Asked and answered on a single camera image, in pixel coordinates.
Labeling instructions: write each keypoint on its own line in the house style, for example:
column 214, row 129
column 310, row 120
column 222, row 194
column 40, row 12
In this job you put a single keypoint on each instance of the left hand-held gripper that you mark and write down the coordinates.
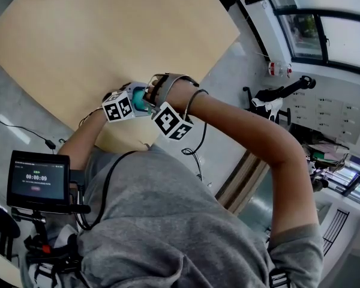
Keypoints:
column 118, row 108

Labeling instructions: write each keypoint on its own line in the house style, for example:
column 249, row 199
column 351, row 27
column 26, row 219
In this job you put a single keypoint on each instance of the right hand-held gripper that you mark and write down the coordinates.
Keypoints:
column 171, row 120

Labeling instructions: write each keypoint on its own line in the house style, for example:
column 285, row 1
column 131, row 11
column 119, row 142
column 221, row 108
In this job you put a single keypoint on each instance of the teal small object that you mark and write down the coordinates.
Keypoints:
column 138, row 99

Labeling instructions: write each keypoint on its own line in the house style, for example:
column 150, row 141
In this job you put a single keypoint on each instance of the person's left forearm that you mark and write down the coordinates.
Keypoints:
column 78, row 139

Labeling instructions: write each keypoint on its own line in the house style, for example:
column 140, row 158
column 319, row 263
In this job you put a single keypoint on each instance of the person's right forearm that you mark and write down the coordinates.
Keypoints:
column 243, row 136

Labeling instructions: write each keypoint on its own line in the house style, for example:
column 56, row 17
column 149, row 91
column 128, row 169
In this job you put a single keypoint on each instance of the clear red label water bottle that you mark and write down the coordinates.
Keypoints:
column 277, row 68

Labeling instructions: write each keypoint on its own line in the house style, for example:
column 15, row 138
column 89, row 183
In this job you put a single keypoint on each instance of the person's right hand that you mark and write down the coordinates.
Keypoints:
column 175, row 94

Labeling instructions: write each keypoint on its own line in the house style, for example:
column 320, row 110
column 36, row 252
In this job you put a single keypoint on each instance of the black office chair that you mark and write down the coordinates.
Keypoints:
column 262, row 94

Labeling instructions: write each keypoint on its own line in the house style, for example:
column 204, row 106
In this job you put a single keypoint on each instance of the white cloth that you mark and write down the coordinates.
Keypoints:
column 270, row 105

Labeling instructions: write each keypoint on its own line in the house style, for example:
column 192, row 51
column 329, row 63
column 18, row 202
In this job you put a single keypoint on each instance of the person's grey shirt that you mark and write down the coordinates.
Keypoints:
column 168, row 220

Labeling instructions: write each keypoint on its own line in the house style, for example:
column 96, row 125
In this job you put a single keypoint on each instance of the stack of wooden planks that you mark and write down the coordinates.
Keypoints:
column 243, row 181

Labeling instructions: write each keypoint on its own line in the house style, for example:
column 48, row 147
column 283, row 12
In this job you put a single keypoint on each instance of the black monitor screen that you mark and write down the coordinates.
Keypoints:
column 37, row 178

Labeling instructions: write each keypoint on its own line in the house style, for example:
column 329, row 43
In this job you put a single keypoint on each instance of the black kick scooter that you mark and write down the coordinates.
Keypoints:
column 306, row 82

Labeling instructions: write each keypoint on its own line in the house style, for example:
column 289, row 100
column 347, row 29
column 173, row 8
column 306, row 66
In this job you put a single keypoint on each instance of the large black framed window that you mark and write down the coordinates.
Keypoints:
column 306, row 37

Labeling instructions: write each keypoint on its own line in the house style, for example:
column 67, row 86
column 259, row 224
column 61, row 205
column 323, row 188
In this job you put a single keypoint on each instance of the white lockers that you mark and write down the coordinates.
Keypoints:
column 330, row 112

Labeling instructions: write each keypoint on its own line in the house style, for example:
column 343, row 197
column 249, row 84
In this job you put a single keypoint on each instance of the black white chest harness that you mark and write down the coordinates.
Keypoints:
column 57, row 259

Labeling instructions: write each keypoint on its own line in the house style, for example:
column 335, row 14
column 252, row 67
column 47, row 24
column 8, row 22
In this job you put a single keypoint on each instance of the cluttered work desk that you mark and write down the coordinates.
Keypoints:
column 324, row 154

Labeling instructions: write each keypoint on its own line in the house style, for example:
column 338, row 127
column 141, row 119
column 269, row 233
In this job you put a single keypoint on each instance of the black stool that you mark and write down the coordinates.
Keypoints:
column 3, row 220

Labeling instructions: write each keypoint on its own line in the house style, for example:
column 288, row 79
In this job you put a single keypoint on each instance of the black metal rack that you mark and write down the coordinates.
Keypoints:
column 336, row 229

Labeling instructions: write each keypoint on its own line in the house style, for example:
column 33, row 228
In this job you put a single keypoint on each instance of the black monitor mount rig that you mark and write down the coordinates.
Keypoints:
column 40, row 220

